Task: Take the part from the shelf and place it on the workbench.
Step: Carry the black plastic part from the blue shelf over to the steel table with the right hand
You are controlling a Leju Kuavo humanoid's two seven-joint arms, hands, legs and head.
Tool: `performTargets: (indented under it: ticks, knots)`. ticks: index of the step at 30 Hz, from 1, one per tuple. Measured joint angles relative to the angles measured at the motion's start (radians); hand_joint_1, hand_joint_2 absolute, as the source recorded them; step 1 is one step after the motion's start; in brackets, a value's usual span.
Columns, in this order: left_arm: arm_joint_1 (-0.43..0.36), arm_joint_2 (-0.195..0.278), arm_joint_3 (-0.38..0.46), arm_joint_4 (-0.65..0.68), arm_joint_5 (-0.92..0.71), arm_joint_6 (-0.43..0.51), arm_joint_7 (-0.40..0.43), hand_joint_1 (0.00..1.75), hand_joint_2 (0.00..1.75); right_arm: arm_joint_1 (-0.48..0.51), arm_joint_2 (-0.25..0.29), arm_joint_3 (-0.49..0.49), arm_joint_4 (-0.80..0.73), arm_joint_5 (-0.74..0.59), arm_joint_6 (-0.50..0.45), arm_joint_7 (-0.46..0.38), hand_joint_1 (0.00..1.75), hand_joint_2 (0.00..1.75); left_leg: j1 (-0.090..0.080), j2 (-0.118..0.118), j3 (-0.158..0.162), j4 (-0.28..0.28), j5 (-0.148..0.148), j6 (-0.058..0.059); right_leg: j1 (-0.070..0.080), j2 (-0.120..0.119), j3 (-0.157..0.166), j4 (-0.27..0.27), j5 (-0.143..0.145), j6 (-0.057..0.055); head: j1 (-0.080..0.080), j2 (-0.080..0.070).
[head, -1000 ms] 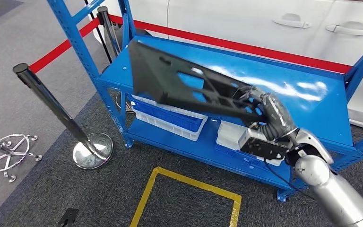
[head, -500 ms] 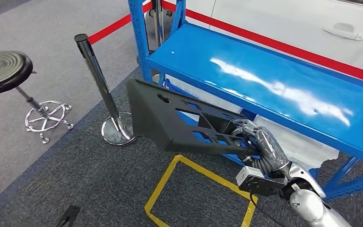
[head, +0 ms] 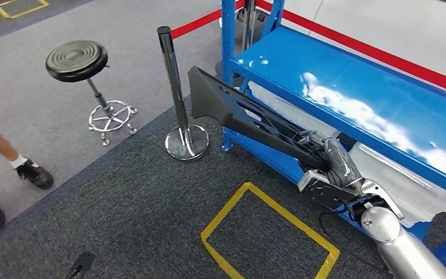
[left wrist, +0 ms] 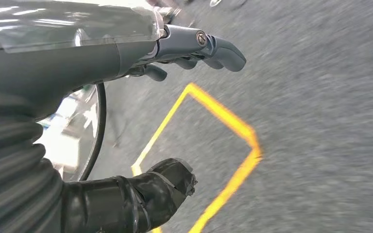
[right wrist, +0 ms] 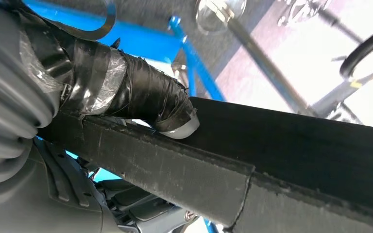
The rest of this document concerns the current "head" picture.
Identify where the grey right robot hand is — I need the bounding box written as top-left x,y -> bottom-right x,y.
296,130 -> 364,189

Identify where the black plastic frame part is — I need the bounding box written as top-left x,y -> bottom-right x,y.
187,66 -> 329,171

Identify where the blue metal shelf rack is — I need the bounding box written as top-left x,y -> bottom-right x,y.
221,0 -> 446,269

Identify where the red barrier belt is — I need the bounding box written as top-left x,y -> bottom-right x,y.
256,0 -> 446,99
170,0 -> 245,41

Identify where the yellow floor tape square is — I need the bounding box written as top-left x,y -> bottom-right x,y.
200,182 -> 341,279

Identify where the black flat object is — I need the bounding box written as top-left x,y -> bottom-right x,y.
65,251 -> 97,279

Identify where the black stool with chrome base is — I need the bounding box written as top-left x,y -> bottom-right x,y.
45,40 -> 138,147

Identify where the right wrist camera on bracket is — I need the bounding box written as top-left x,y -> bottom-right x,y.
298,170 -> 358,209

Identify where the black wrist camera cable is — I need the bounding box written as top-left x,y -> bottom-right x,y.
318,203 -> 397,277

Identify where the chrome stanchion post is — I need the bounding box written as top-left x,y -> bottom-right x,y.
214,0 -> 258,88
156,26 -> 210,162

